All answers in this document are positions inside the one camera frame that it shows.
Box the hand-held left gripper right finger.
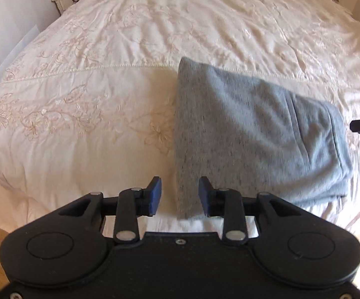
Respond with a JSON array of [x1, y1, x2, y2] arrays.
[[198, 176, 299, 246]]

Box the cream embroidered bedspread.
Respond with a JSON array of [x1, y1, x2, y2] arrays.
[[0, 0, 360, 245]]

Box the grey pants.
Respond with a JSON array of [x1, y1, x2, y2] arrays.
[[172, 57, 353, 220]]

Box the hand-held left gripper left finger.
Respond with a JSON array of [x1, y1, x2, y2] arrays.
[[58, 176, 163, 245]]

